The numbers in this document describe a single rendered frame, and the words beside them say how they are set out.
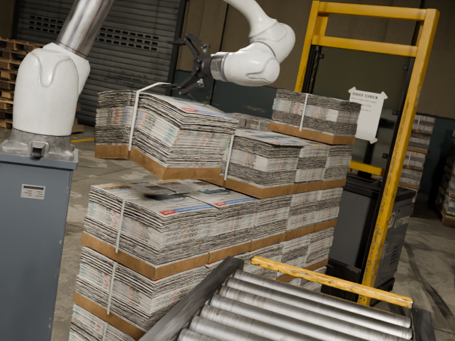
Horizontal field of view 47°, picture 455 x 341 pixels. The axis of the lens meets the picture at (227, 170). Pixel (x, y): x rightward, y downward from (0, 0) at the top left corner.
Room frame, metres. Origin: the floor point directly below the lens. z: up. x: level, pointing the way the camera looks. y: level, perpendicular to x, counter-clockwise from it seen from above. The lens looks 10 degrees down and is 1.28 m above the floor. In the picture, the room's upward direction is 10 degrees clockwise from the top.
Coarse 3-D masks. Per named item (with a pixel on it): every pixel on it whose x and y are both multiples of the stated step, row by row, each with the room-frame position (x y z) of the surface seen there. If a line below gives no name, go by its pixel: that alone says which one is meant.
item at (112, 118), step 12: (108, 96) 1.75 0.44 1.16; (120, 96) 1.72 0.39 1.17; (108, 108) 1.74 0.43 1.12; (120, 108) 1.71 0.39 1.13; (96, 120) 1.77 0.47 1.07; (108, 120) 1.74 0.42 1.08; (120, 120) 1.70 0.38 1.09; (96, 132) 1.76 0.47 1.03; (108, 132) 1.72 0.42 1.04; (120, 132) 1.69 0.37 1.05; (96, 144) 1.75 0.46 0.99; (108, 144) 1.72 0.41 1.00; (120, 144) 1.69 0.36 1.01
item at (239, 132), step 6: (240, 132) 2.32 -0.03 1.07; (246, 132) 2.38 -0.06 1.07; (252, 132) 2.43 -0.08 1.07; (246, 138) 2.14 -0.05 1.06; (252, 138) 2.13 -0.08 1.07; (258, 138) 2.18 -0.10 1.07; (264, 138) 2.24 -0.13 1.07; (270, 138) 2.30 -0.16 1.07; (276, 138) 2.35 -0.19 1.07; (276, 144) 2.07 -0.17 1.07; (282, 144) 2.11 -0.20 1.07; (288, 144) 2.17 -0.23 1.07; (294, 144) 2.21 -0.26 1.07; (300, 144) 2.27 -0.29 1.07
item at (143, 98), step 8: (144, 96) 1.67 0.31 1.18; (168, 96) 1.81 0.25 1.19; (144, 104) 1.65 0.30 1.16; (136, 112) 1.66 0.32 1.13; (128, 120) 1.68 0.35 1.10; (136, 120) 1.66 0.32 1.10; (128, 128) 1.67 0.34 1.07; (136, 128) 1.65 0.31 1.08; (128, 136) 1.66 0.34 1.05; (136, 136) 1.64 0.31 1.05; (128, 144) 1.67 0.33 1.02
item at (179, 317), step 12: (228, 264) 1.34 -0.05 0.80; (240, 264) 1.35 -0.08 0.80; (216, 276) 1.23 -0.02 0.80; (228, 276) 1.25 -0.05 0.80; (204, 288) 1.14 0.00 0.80; (216, 288) 1.16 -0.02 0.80; (192, 300) 1.07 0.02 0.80; (204, 300) 1.08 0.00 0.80; (168, 312) 0.99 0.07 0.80; (180, 312) 1.00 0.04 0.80; (192, 312) 1.01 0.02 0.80; (156, 324) 0.93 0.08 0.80; (168, 324) 0.94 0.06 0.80; (180, 324) 0.95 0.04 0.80; (144, 336) 0.88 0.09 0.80; (156, 336) 0.88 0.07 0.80; (168, 336) 0.89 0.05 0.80
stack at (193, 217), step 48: (96, 192) 1.79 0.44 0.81; (144, 192) 1.84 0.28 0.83; (192, 192) 1.99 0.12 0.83; (240, 192) 2.16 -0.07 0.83; (144, 240) 1.64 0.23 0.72; (192, 240) 1.73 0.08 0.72; (240, 240) 2.00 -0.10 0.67; (288, 240) 2.36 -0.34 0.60; (96, 288) 1.74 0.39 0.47; (144, 288) 1.61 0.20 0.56; (192, 288) 1.78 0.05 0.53; (96, 336) 1.73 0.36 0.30
